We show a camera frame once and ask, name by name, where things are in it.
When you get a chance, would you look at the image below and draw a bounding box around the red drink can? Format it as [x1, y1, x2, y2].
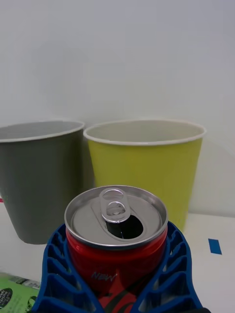
[64, 185, 169, 313]

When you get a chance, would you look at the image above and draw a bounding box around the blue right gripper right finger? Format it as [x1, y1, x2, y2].
[131, 220, 204, 313]

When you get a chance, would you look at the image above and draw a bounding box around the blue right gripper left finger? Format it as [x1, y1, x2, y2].
[31, 223, 106, 313]

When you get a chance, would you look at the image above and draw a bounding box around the green printed can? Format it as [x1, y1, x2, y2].
[0, 271, 41, 313]

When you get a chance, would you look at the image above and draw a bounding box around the yellow-green plastic waste bin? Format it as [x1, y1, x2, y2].
[83, 119, 207, 232]

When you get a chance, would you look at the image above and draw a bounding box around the grey plastic waste bin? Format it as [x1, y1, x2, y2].
[0, 120, 86, 245]

